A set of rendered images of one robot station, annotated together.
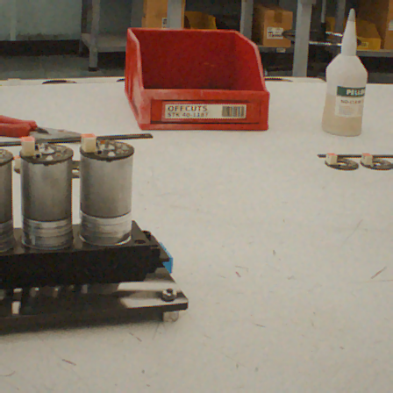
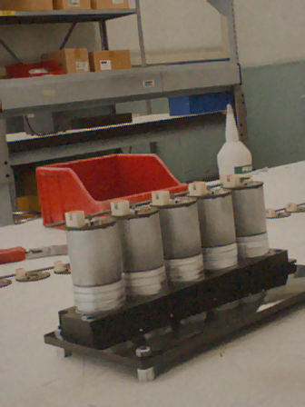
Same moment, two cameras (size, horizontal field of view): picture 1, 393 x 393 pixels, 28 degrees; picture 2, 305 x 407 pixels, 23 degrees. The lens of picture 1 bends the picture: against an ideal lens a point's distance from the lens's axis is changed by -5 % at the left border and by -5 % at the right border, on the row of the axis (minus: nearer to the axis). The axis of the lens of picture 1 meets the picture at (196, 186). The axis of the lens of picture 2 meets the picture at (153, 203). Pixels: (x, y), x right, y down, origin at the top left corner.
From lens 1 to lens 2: 26 cm
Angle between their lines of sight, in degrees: 25
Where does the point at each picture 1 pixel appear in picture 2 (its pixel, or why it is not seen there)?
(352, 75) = (243, 155)
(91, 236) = (250, 253)
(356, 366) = not seen: outside the picture
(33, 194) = (216, 223)
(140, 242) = (277, 252)
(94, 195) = (249, 218)
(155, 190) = not seen: hidden behind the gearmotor
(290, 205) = (289, 237)
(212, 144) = not seen: hidden behind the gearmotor
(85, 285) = (275, 283)
